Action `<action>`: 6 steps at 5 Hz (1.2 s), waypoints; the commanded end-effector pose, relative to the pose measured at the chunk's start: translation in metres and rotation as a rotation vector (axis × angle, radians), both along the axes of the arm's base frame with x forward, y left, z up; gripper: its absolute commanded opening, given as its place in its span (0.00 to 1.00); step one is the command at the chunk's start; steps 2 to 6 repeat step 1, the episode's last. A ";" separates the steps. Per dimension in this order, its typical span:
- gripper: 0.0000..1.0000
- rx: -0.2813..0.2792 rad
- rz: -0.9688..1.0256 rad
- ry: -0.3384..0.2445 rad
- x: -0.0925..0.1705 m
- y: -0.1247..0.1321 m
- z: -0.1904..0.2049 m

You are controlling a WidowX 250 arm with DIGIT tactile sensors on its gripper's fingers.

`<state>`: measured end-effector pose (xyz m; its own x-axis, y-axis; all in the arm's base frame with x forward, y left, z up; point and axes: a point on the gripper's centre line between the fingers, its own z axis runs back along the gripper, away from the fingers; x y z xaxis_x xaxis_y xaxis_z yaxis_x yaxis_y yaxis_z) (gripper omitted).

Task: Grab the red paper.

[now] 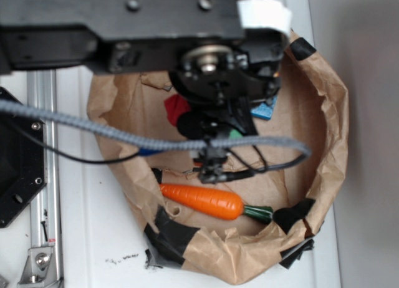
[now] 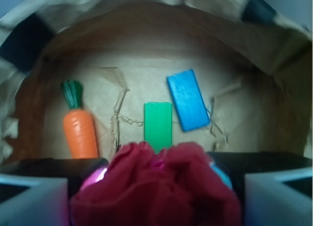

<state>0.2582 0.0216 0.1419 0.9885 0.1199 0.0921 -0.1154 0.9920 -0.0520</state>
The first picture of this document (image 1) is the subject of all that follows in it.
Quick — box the aluminium extrusion rail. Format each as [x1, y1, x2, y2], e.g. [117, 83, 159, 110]
[27, 70, 64, 287]

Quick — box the red paper ball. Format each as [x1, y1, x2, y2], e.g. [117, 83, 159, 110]
[164, 94, 191, 126]

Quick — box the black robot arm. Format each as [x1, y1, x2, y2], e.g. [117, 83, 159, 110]
[1, 0, 292, 141]

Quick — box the white tape wrap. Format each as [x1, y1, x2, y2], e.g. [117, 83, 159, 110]
[237, 0, 292, 37]

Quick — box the thin black cable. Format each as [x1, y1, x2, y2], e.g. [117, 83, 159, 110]
[9, 119, 140, 165]

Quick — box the brown paper bag bin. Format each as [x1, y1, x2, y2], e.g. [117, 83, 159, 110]
[86, 29, 349, 286]

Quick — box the orange toy carrot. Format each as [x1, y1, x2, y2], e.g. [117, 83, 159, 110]
[160, 183, 274, 224]

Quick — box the green wooden block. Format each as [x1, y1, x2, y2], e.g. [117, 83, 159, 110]
[229, 129, 243, 139]

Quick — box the grey braided cable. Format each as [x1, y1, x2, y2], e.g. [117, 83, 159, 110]
[0, 100, 312, 173]

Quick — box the metal corner bracket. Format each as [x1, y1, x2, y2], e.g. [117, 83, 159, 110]
[17, 246, 58, 287]

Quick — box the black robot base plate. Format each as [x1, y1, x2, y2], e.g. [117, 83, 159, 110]
[0, 87, 48, 229]

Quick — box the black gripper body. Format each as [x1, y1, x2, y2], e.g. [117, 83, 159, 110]
[170, 31, 285, 185]

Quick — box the blue wooden block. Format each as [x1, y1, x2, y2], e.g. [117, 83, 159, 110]
[251, 95, 277, 120]

